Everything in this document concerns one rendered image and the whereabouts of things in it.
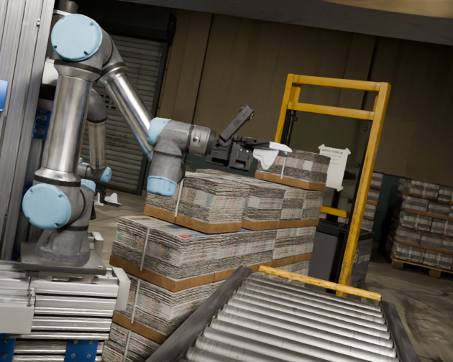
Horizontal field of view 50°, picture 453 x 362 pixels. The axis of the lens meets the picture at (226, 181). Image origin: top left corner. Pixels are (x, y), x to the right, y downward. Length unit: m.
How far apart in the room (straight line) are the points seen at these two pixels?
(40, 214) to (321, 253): 2.67
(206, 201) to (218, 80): 7.31
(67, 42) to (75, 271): 0.60
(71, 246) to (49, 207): 0.19
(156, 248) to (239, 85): 7.36
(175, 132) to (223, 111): 8.02
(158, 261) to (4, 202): 0.73
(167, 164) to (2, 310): 0.54
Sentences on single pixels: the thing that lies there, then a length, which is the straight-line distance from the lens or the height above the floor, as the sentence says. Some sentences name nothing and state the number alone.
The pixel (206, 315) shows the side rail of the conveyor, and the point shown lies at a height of 0.80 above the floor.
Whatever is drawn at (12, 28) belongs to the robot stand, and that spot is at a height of 1.43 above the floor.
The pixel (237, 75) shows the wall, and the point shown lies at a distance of 9.28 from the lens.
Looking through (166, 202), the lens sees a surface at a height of 0.92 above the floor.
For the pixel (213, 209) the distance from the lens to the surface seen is 2.11.
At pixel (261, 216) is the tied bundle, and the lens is 2.49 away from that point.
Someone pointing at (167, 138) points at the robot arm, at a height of 1.21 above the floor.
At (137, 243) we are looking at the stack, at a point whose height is 0.74.
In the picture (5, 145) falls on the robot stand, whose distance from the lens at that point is 1.56.
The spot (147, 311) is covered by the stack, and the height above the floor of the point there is 0.48.
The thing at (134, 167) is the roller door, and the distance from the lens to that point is 9.65.
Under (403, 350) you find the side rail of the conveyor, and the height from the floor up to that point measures 0.80.
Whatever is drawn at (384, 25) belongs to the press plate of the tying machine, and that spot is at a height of 1.30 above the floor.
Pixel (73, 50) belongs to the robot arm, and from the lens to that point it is 1.26.
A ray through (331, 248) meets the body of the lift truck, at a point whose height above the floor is 0.65.
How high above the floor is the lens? 1.21
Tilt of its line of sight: 4 degrees down
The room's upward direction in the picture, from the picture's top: 11 degrees clockwise
